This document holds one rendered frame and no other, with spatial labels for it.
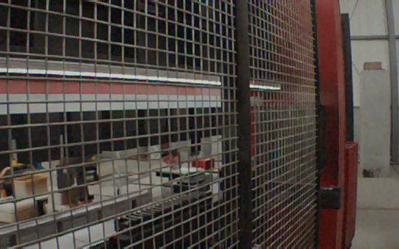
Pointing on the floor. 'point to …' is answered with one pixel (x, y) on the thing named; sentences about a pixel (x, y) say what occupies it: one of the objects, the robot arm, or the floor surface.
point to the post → (242, 69)
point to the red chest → (350, 194)
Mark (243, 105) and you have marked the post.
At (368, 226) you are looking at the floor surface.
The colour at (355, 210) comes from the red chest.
